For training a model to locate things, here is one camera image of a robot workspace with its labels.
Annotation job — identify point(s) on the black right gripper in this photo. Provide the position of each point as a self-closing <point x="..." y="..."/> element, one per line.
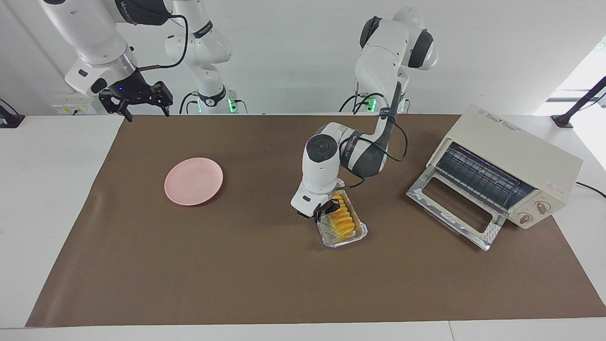
<point x="137" y="90"/>

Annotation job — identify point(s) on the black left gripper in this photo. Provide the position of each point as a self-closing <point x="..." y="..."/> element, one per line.
<point x="326" y="206"/>

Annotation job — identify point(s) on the yellow ridged bread loaf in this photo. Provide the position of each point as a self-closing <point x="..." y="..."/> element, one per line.
<point x="342" y="222"/>

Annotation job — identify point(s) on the aluminium foil tray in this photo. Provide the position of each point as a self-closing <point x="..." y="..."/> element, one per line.
<point x="345" y="239"/>

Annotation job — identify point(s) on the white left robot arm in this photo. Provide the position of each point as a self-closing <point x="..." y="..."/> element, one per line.
<point x="388" y="57"/>

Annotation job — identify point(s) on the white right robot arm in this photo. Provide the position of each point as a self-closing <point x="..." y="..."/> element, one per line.
<point x="94" y="42"/>

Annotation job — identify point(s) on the glass oven door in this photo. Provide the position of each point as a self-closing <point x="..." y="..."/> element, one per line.
<point x="428" y="196"/>

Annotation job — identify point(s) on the beige oven knob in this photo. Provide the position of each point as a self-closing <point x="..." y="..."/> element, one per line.
<point x="542" y="207"/>
<point x="525" y="218"/>

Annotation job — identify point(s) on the white toaster oven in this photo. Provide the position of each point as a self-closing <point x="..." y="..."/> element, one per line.
<point x="521" y="151"/>

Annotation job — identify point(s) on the pink round plate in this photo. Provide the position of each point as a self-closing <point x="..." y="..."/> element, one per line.
<point x="193" y="181"/>

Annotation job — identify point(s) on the brown table mat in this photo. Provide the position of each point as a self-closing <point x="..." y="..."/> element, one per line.
<point x="265" y="274"/>

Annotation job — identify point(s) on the white wall power outlet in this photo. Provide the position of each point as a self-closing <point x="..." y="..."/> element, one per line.
<point x="71" y="108"/>

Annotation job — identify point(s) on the black clamp mount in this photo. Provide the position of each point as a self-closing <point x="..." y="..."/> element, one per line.
<point x="9" y="118"/>

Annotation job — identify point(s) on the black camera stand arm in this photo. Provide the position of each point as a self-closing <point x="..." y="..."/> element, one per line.
<point x="580" y="104"/>

